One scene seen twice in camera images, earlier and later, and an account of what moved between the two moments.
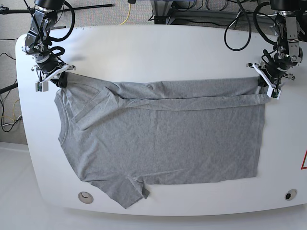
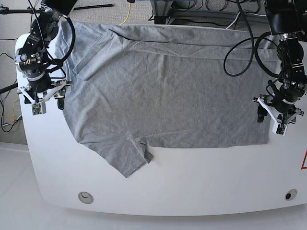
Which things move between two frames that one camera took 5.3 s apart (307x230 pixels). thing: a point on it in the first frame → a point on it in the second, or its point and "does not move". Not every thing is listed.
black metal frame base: x=164 y=12 does not move
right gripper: x=272 y=74 → x=265 y=107
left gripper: x=48 y=69 → x=58 y=91
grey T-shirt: x=122 y=137 → x=127 y=87
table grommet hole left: x=86 y=197 does not move
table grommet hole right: x=290 y=194 does not move
